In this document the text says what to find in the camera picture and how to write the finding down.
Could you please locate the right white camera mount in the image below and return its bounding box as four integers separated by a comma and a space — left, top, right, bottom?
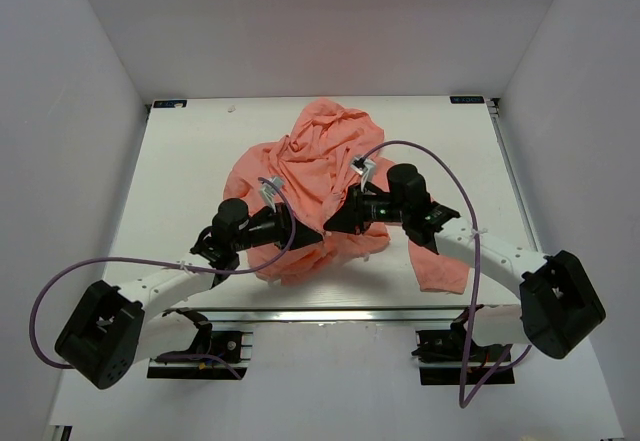
351, 156, 376, 192

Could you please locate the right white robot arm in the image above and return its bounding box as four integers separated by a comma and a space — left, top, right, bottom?
324, 159, 606, 360

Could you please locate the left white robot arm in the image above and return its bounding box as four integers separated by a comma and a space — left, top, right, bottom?
54, 198, 322, 390

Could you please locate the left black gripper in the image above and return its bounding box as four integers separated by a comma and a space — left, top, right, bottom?
232, 203, 323, 252

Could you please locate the blue table label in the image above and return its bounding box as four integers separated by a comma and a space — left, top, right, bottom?
449, 95, 485, 104
152, 99, 187, 109

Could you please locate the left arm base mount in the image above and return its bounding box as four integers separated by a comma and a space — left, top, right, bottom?
136, 309, 253, 381

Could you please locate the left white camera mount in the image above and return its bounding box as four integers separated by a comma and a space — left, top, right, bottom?
259, 176, 284, 211

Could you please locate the left blue table label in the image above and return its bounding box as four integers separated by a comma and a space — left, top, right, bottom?
152, 99, 187, 109

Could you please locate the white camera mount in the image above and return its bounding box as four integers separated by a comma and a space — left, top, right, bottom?
351, 156, 376, 192
259, 176, 284, 211

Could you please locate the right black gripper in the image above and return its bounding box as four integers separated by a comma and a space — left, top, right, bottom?
324, 182, 409, 235

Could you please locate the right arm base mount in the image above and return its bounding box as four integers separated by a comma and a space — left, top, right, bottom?
411, 308, 504, 386

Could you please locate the salmon pink jacket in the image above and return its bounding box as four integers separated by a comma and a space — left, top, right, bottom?
222, 95, 471, 295

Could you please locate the right blue table label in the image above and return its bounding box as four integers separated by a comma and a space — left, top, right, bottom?
449, 95, 485, 104

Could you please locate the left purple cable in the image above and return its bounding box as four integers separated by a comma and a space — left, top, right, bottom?
28, 175, 297, 380

